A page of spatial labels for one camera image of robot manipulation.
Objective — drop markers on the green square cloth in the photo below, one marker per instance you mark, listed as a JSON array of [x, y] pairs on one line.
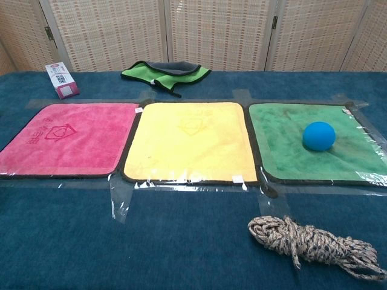
[[284, 145]]

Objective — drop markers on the small blue ball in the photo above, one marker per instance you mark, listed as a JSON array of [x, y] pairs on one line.
[[319, 136]]

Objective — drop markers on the woven folding screen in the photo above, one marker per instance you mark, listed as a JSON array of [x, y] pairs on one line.
[[193, 33]]

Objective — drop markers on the pink square cloth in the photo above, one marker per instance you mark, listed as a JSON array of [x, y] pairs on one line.
[[66, 142]]

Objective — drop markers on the crumpled green and grey cloth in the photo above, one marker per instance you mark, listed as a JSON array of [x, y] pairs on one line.
[[169, 75]]

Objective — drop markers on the yellow square cloth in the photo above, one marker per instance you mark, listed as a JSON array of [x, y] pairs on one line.
[[190, 142]]

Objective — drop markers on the white and pink carton box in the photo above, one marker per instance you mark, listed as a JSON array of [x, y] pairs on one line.
[[62, 80]]

